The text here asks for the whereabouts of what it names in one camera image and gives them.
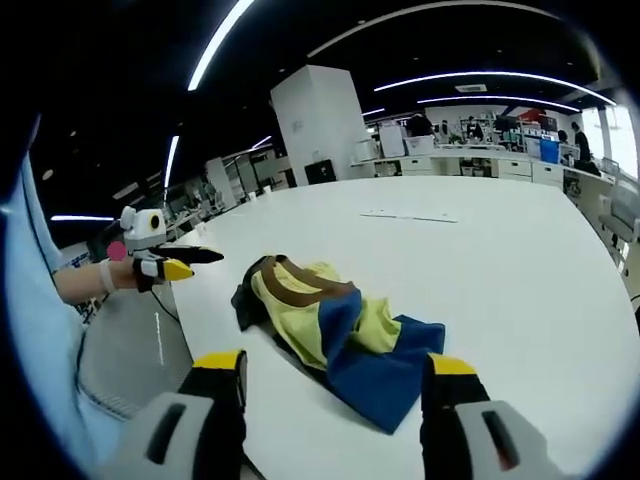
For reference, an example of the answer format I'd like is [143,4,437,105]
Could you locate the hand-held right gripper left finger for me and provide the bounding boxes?
[94,348,249,480]

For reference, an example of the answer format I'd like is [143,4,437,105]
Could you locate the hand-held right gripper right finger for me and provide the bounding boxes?
[419,352,567,480]

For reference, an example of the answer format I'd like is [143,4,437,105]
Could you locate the yellow and blue garment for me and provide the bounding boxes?
[239,253,447,434]

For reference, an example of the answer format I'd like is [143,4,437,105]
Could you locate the person's left hand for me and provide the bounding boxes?
[109,254,165,294]

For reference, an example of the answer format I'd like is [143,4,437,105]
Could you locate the person's grey trousers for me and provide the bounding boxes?
[79,288,197,419]

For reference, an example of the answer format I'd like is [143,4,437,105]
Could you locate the person in light blue shirt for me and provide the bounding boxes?
[3,114,126,471]

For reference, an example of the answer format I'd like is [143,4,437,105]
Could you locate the black box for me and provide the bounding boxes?
[304,159,336,187]

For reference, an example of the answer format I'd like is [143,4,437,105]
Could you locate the long ceiling light strip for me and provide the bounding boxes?
[187,0,257,92]

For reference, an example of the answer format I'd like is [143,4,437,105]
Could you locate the grey table strip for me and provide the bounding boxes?
[359,211,460,224]

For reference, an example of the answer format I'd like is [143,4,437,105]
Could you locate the white board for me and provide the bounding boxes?
[377,123,406,161]

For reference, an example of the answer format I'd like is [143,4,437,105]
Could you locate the white storage box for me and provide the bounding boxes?
[403,135,436,157]

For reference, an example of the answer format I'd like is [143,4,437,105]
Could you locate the white office chair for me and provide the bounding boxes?
[596,158,640,261]

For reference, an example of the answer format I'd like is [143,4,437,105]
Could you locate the row of white cabinets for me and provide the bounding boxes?
[349,153,567,188]

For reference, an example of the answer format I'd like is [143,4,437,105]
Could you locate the curved ceiling light strip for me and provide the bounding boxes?
[373,71,617,107]
[429,94,582,113]

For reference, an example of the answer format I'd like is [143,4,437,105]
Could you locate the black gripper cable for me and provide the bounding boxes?
[148,285,180,322]

